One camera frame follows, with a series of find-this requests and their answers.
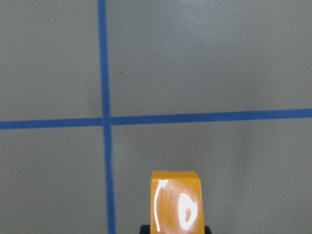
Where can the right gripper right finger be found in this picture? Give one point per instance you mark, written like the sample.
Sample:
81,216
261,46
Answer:
207,230

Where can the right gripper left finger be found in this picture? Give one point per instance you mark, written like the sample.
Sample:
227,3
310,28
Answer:
144,229

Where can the orange trapezoid block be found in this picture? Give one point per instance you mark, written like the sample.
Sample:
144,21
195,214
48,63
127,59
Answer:
176,203

